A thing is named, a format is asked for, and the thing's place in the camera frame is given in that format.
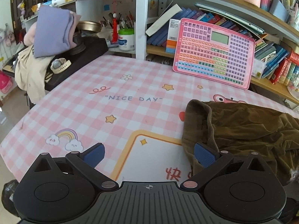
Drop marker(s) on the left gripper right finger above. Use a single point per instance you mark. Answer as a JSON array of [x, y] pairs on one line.
[[213, 162]]

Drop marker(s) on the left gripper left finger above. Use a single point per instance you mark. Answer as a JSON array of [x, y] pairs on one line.
[[84, 164]]

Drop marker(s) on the brown garment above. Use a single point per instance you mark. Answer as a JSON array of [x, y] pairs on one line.
[[241, 129]]

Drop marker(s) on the pink checkered table mat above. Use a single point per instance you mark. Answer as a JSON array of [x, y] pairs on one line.
[[134, 107]]

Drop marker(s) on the white wristwatch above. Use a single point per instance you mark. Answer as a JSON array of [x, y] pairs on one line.
[[60, 65]]

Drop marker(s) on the beige cloth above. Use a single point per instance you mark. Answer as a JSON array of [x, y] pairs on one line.
[[30, 73]]

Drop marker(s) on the pink keyboard learning toy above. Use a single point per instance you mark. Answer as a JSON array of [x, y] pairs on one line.
[[213, 52]]

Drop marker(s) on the black tray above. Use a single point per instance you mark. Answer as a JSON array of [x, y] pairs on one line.
[[95, 47]]

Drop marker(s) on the red hanging tassel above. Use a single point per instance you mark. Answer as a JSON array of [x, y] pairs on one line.
[[114, 28]]

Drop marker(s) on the white jar green lid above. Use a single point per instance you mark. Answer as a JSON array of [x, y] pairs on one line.
[[126, 39]]

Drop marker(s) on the purple folded garment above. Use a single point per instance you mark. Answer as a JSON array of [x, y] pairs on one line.
[[55, 29]]

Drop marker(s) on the brass bowl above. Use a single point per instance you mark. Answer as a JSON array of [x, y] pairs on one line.
[[89, 26]]

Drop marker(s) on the white orange box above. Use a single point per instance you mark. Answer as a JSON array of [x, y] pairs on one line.
[[172, 36]]

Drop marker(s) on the white leaning book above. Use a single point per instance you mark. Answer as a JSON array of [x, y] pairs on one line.
[[175, 9]]

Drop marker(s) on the white bookshelf frame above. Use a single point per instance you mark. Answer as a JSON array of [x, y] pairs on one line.
[[147, 11]]

